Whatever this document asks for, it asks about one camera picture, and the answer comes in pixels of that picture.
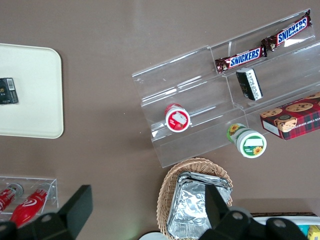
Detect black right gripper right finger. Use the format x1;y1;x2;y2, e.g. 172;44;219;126
199;184;266;240

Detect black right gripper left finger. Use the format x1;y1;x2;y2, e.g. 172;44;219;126
31;184;94;240

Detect woven wicker basket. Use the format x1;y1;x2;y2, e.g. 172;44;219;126
156;156;234;239

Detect cream plastic serving tray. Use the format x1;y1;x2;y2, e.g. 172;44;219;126
0;43;65;140

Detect clear acrylic bottle holder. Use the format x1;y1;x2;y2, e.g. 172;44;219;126
0;175;60;221

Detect silver foil container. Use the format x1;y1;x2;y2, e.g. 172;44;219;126
167;171;233;240

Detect red bottle with white swirl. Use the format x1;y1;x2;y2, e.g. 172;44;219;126
9;188;50;227

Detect white rectangular container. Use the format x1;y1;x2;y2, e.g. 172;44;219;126
250;212;320;240

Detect red bottle with silver cap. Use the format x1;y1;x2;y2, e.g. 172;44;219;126
0;183;25;214

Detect white round plate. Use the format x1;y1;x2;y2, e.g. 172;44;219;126
138;232;166;240

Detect green sunflower yogurt cup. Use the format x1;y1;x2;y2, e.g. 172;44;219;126
226;122;268;160

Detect yellow packaged snack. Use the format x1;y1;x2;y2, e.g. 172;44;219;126
307;224;320;240

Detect red strawberry yogurt cup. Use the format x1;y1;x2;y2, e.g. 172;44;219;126
164;103;193;133

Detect red tartan cookie box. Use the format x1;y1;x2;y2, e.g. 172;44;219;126
259;91;320;141

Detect black Face tissue pack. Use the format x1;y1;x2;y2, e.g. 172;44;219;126
0;77;20;106

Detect clear acrylic tiered display shelf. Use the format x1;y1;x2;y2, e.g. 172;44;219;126
131;8;320;169

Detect Snickers chocolate bar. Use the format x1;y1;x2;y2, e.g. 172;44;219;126
214;46;269;75
260;9;314;52

